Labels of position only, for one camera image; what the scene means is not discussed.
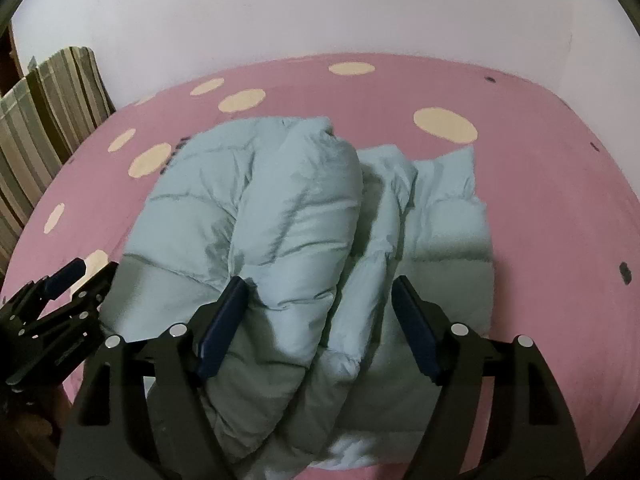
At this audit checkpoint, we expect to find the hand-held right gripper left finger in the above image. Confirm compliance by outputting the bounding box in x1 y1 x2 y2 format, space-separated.
55 276 251 480

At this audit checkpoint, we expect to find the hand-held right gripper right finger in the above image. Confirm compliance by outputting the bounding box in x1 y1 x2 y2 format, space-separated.
391 275 587 480

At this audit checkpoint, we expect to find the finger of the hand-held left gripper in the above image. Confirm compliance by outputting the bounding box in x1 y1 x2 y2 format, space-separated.
15 262 118 341
0 258 86 331

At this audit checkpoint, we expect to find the light blue puffer jacket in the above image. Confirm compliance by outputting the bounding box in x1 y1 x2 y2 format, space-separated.
120 116 496 480

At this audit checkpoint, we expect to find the pink dotted bed sheet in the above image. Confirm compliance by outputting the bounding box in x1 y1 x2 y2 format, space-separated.
0 52 640 480

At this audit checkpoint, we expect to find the brown wooden furniture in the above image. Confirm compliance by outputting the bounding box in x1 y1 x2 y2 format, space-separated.
0 25 23 98

